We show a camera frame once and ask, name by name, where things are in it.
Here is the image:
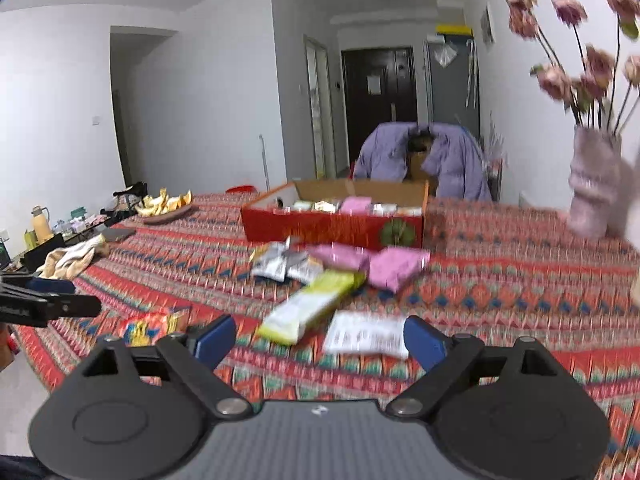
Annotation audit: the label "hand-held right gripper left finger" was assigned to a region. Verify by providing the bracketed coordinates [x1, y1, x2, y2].
[62, 314, 253, 418]

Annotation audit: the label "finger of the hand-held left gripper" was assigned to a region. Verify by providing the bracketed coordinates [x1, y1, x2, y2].
[25, 277, 76, 295]
[0, 275, 102, 321]

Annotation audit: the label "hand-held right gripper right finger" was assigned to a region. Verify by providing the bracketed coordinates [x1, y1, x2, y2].
[385, 315, 572, 418]

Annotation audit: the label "white printed snack packet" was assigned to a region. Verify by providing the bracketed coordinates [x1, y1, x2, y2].
[322, 309, 409, 359]

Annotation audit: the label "red yellow snack packet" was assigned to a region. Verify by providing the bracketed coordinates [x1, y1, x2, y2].
[117, 309, 191, 349]

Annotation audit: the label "pink snack packet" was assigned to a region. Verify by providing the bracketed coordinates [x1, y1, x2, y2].
[367, 247, 431, 294]
[339, 197, 374, 216]
[312, 243, 371, 271]

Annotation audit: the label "silver snack packet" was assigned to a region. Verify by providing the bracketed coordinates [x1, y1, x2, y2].
[287, 254, 325, 284]
[249, 241, 302, 281]
[373, 203, 424, 217]

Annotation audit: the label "red cardboard box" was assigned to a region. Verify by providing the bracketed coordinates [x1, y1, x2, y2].
[241, 179, 431, 251]

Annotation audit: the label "cream knit glove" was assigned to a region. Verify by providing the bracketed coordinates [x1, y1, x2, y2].
[37, 247, 96, 281]

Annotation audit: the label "cluttered side table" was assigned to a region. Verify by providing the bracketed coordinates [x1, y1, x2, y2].
[20, 207, 109, 271]

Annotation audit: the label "yellow thermos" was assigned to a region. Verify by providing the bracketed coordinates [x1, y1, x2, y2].
[30, 204, 54, 242]

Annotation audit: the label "patterned red tablecloth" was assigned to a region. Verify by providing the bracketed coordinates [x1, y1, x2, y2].
[10, 191, 640, 476]

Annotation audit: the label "black bag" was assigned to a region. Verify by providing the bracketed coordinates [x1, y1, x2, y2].
[113, 181, 149, 206]

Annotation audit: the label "brown plate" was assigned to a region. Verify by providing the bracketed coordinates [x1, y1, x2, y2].
[137, 204, 194, 225]

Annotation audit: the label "orange peel pieces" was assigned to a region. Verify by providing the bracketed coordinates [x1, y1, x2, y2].
[134, 188, 194, 218]

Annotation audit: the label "brown chair back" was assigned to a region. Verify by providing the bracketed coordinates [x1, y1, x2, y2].
[407, 132, 439, 181]

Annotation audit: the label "purple jacket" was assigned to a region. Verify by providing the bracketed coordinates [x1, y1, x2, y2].
[352, 122, 494, 202]

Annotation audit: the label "dried purple flower bunch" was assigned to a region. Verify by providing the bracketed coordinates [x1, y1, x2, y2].
[482, 112, 504, 161]

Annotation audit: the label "pink ceramic vase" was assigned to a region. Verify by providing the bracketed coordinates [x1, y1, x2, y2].
[568, 124, 624, 239]

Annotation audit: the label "floral white vase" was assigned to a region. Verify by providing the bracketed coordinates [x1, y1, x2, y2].
[620, 152, 640, 306]

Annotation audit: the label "dark entrance door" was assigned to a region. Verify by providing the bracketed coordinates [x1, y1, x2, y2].
[341, 47, 419, 163]

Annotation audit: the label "grey refrigerator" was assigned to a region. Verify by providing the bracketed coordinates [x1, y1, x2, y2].
[424, 34, 481, 137]

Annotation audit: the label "interior glass door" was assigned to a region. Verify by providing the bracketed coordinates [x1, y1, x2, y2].
[303, 34, 337, 179]

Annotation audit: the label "white umbrella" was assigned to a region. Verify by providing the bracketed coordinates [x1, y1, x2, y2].
[464, 37, 479, 109]

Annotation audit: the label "clear plastic bag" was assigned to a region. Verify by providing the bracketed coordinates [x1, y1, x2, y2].
[432, 42, 459, 67]

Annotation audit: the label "dried pink roses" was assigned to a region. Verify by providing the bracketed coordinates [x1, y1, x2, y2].
[503, 0, 640, 136]

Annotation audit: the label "wall picture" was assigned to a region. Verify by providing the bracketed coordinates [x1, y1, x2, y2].
[479, 2, 496, 51]

